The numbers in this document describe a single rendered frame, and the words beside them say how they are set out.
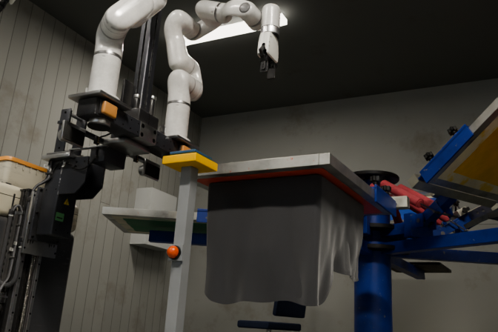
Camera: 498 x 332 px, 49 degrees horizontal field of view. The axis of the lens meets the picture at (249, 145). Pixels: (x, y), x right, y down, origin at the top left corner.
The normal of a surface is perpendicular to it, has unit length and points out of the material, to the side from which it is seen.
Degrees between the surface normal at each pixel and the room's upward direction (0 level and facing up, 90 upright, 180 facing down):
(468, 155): 148
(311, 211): 90
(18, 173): 92
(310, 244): 90
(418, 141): 90
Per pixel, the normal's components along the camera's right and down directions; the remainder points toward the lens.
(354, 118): -0.45, -0.31
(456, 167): 0.22, 0.67
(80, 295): 0.89, -0.09
